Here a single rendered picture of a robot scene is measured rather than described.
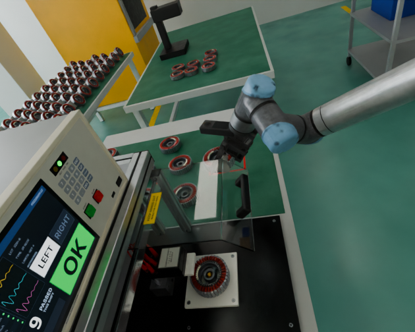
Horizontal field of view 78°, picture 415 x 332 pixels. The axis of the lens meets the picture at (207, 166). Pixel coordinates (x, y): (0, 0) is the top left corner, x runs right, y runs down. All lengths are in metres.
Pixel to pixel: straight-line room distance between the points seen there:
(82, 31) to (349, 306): 3.96
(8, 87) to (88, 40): 1.23
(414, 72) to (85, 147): 0.64
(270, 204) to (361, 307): 0.83
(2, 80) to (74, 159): 3.91
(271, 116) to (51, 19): 3.85
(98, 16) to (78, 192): 3.54
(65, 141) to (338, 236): 1.55
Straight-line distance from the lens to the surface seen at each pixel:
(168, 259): 0.72
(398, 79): 0.64
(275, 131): 0.60
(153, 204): 0.64
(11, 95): 4.48
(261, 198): 0.97
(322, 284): 1.62
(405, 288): 1.69
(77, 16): 4.08
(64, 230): 0.50
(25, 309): 0.46
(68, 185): 0.51
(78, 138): 0.56
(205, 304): 0.79
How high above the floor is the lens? 1.50
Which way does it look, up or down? 40 degrees down
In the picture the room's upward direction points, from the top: 21 degrees counter-clockwise
